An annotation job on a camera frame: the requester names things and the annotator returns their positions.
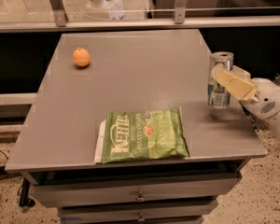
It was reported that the orange fruit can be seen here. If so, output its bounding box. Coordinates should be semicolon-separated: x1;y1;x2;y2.
73;48;90;67

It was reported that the grey drawer cabinet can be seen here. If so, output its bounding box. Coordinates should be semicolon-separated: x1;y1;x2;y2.
7;30;266;224

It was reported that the black caster wheel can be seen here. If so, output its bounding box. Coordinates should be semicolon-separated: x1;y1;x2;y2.
18;178;35;207

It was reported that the silver blue redbull can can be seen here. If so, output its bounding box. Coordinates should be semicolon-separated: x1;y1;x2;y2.
208;51;233;109

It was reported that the top drawer knob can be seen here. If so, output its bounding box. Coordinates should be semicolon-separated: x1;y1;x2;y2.
135;191;146;203

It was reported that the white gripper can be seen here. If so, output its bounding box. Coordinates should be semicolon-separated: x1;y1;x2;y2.
212;65;280;119

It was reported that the drawer knob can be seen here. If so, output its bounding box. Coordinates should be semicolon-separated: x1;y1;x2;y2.
137;213;146;223
135;191;146;203

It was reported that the right metal rail bracket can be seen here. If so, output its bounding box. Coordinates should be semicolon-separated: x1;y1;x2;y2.
174;0;188;24

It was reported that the metal rail bracket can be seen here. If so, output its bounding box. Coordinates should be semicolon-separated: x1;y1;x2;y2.
174;0;188;24
49;0;68;27

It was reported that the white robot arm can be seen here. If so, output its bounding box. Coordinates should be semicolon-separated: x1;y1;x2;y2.
210;63;280;141

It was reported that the white pedestal base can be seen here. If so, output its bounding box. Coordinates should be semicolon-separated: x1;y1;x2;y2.
85;0;124;21

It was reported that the left metal rail bracket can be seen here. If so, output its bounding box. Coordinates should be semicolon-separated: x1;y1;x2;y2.
49;0;68;27

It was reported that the green jalapeno chip bag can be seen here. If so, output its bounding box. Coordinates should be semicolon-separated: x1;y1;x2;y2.
94;108;189;164

